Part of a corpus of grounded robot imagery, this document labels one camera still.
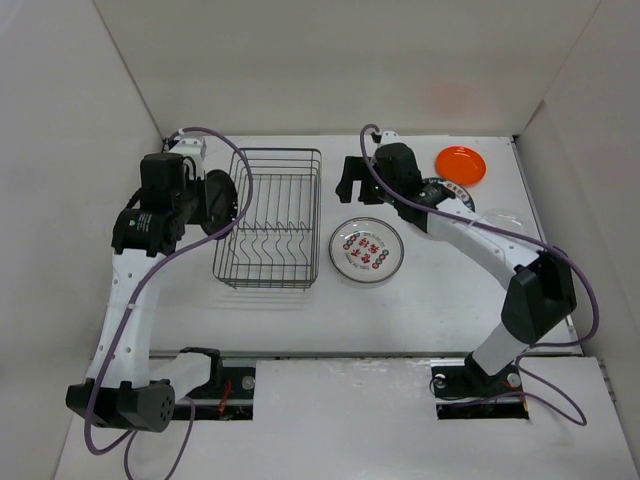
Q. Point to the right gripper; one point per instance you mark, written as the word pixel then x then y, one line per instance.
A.
pixel 355 167

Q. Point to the wire dish rack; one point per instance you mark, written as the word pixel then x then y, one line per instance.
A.
pixel 276 244

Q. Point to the white plate red characters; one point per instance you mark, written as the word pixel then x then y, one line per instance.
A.
pixel 366 250

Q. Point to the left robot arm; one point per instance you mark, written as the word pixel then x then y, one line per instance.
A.
pixel 120 389

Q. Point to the black plate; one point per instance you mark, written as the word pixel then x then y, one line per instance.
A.
pixel 222 201

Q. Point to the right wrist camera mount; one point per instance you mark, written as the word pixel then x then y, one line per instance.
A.
pixel 389 137

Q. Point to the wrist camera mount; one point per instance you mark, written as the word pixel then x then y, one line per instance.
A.
pixel 188 146
pixel 389 137

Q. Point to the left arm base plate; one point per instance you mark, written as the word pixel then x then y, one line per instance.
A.
pixel 226 394

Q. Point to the orange plate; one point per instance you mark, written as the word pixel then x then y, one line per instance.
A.
pixel 461 165

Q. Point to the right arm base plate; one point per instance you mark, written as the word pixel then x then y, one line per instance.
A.
pixel 475 400

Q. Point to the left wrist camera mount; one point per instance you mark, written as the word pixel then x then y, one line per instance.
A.
pixel 188 146

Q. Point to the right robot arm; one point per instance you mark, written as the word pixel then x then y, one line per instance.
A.
pixel 538 281

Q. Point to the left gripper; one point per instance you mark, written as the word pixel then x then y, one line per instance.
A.
pixel 202 213

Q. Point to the green rimmed white plate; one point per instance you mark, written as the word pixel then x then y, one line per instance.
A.
pixel 459 191

